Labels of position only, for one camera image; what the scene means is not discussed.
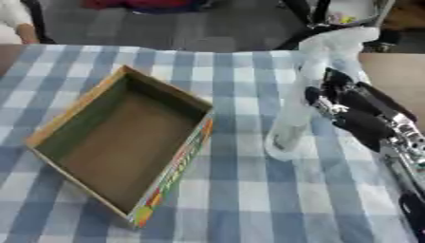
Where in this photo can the clear plastic bottle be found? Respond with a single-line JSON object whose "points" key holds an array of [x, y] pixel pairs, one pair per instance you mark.
{"points": [[301, 104]]}

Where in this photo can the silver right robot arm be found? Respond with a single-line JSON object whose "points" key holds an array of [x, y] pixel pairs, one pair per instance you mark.
{"points": [[407, 167]]}

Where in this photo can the red bag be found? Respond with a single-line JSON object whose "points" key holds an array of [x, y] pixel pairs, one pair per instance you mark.
{"points": [[138, 4]]}

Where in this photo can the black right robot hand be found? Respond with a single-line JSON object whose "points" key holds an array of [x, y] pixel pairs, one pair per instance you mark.
{"points": [[359, 109]]}

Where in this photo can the person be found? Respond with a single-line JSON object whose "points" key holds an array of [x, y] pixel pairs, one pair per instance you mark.
{"points": [[15, 20]]}

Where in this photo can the open tan cardboard box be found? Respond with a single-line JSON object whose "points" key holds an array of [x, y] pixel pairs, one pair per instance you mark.
{"points": [[119, 136]]}

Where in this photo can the black chair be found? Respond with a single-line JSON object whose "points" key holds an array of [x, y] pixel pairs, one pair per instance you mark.
{"points": [[332, 19]]}

